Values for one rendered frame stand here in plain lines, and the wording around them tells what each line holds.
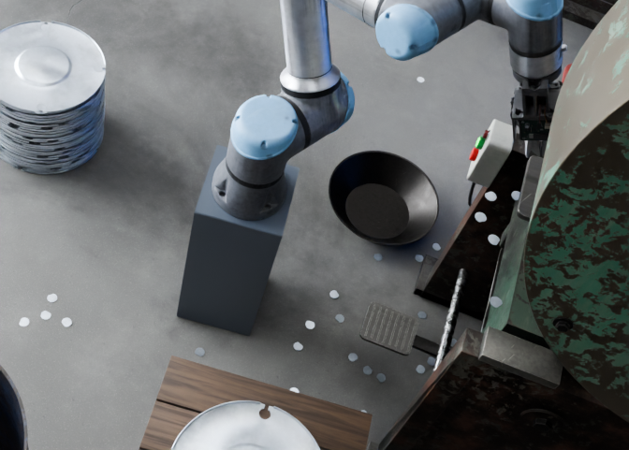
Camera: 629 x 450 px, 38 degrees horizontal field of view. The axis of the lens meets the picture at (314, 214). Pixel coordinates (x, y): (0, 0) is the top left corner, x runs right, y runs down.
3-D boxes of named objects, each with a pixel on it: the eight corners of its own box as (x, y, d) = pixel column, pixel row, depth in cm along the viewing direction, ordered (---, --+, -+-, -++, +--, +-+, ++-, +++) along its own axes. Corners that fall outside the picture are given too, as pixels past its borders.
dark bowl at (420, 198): (308, 233, 238) (314, 218, 232) (341, 151, 255) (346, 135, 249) (416, 275, 237) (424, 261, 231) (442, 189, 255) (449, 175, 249)
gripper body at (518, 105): (511, 144, 142) (506, 87, 133) (516, 106, 147) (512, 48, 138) (563, 145, 140) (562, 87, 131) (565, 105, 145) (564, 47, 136)
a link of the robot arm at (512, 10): (522, -48, 128) (575, -31, 123) (525, 15, 136) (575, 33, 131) (488, -17, 125) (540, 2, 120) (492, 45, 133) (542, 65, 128)
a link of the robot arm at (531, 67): (511, 24, 135) (568, 22, 133) (512, 48, 139) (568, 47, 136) (506, 58, 131) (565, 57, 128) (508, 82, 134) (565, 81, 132)
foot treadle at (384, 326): (354, 346, 210) (359, 336, 205) (365, 310, 215) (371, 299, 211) (594, 440, 209) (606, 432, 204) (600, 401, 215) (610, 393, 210)
